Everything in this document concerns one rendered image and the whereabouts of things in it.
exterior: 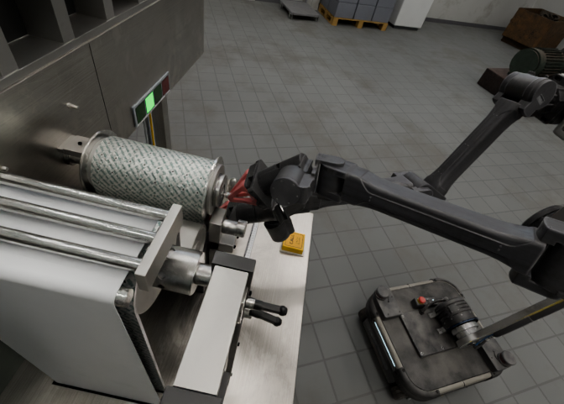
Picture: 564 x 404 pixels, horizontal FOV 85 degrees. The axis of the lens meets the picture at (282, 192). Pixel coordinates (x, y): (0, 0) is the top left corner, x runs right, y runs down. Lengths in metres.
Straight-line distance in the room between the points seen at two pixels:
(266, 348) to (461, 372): 1.25
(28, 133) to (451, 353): 1.91
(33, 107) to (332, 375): 1.70
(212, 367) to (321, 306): 1.71
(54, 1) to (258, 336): 0.85
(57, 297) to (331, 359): 1.65
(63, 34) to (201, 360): 0.65
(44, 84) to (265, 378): 0.79
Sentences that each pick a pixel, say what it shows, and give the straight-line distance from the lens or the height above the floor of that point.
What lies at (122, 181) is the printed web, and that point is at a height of 1.27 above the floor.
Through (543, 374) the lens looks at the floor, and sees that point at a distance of 2.63.
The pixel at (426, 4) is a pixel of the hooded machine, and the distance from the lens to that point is 7.62.
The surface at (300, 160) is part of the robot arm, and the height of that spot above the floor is 1.38.
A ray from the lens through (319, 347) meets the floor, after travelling 1.93.
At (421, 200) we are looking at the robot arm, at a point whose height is 1.42.
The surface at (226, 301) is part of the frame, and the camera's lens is 0.35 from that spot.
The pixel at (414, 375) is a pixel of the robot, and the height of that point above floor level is 0.24.
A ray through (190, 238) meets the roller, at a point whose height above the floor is 1.23.
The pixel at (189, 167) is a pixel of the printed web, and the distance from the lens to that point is 0.67.
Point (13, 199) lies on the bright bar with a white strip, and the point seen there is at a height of 1.46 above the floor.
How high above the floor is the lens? 1.76
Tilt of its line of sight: 45 degrees down
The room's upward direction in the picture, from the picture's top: 14 degrees clockwise
